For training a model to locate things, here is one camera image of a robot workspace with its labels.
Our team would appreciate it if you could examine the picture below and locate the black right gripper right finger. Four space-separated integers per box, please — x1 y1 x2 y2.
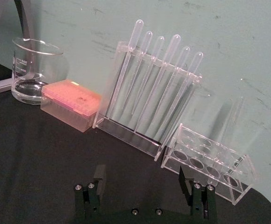
178 165 218 220

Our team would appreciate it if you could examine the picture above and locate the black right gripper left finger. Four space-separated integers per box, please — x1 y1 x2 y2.
74 164 107 219

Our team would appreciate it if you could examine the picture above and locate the clear acrylic test tube rack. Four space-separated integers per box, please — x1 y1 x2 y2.
160 123 259 206

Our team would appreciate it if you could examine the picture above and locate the black table cloth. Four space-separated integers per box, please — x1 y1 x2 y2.
0 58 271 224

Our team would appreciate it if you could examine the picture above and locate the clear acrylic pipette stand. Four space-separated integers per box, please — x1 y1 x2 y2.
92 41 203 162

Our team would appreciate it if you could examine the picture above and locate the clear glass test tube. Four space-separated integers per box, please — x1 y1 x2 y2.
225 97 246 178

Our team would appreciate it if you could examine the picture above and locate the pink pipette tip box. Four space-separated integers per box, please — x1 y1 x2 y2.
40 79 102 134

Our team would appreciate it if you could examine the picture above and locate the clear glass beaker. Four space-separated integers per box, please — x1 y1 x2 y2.
11 37 70 105

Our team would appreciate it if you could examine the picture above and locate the clear plastic transfer pipette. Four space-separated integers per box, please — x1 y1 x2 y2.
112 20 144 112
134 34 182 138
126 31 153 103
162 51 204 150
153 46 191 140
130 35 165 116

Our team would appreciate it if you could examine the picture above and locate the dark curved hose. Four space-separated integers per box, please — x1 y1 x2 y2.
13 0 35 41

